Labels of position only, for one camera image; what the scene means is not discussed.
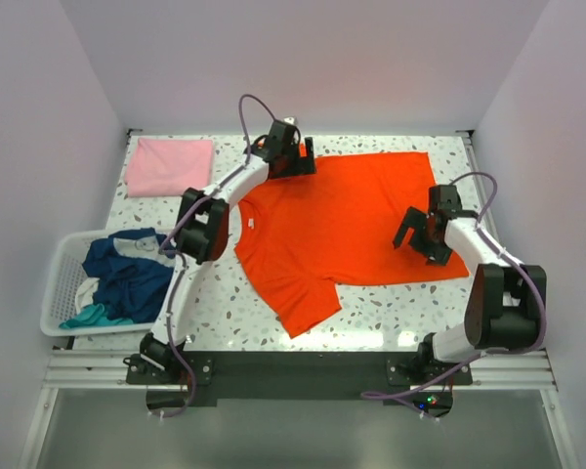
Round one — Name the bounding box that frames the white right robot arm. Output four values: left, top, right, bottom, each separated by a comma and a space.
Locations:
394, 185, 547, 384

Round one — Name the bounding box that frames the white plastic laundry basket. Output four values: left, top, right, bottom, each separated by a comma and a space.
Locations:
40, 231, 176, 337

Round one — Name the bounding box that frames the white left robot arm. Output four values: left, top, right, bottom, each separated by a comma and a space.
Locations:
139, 120, 316, 383

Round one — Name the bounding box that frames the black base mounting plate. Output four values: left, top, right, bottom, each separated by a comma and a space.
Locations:
123, 351, 453, 410

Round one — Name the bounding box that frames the orange t shirt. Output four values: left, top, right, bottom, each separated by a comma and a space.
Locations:
235, 152, 469, 338

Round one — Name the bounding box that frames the teal t shirt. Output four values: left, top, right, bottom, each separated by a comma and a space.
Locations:
59, 304, 133, 330

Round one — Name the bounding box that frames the folded pink t shirt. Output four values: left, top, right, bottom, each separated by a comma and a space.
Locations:
124, 138, 215, 198

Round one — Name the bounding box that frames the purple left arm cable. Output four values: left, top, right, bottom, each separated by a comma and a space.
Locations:
146, 94, 280, 419

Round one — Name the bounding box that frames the navy blue t shirt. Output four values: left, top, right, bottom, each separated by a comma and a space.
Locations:
82, 228, 175, 325

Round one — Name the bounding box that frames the white garment in basket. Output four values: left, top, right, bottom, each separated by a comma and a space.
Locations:
74, 277, 100, 313

